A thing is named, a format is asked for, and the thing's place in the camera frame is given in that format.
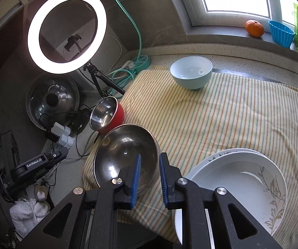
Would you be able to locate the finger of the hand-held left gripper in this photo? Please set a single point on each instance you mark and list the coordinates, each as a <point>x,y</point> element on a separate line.
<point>58,157</point>

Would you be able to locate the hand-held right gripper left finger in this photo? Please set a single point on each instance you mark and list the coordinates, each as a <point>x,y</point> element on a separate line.
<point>136,184</point>

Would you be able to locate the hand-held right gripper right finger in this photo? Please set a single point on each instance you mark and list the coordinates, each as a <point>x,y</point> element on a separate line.
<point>164,181</point>

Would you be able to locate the large steel bowl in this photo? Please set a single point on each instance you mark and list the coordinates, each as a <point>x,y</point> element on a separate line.
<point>128,155</point>

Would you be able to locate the large floral plate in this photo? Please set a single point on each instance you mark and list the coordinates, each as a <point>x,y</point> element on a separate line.
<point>206,160</point>

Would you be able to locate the red steel bowl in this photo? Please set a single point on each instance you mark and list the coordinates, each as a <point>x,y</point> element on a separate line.
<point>112,116</point>

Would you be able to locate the grey leaf print plate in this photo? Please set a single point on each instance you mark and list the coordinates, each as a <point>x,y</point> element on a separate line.
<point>242,199</point>

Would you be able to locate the light green ceramic bowl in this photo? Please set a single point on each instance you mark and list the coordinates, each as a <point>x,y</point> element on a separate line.
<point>190,70</point>

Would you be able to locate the person's left hand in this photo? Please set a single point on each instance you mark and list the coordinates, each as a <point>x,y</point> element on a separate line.
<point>27,212</point>

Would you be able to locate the white plug adapter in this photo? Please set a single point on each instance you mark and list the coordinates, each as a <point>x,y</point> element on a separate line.
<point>63,134</point>

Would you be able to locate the steel pot lid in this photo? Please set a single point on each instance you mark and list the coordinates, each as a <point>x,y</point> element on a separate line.
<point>38,103</point>

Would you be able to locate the yellow striped towel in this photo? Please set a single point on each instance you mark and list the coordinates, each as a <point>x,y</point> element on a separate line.
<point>216,114</point>

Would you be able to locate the black tripod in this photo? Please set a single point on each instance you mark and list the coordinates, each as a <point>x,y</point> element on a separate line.
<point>107,81</point>

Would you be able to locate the white teal power strip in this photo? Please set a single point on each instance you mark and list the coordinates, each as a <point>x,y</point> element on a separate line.
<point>143,62</point>

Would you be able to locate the orange fruit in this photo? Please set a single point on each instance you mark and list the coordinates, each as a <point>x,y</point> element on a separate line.
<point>254,28</point>

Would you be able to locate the blue fluted cup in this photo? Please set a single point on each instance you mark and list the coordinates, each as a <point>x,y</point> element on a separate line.
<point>281,35</point>

